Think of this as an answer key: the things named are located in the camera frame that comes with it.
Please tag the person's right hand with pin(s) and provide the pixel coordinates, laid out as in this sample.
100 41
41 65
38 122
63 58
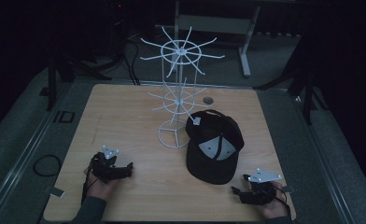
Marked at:
274 208

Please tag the black baseball cap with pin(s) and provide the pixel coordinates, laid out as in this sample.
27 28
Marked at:
209 168

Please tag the black rectangular bracket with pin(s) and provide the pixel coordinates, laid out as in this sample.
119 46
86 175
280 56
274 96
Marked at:
66 112

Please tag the grey metal desk frame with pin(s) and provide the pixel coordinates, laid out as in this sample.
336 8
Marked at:
215 25

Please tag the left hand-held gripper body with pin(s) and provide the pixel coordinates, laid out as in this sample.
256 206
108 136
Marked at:
101 168

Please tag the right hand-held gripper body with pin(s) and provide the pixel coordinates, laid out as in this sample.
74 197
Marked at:
260 189

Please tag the person's left hand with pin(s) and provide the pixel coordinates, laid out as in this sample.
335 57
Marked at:
101 188

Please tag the grey tape piece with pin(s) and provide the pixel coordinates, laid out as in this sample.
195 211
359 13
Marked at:
55 192
289 188

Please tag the round grey table grommet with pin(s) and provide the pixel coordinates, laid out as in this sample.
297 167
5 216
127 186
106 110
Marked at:
208 100

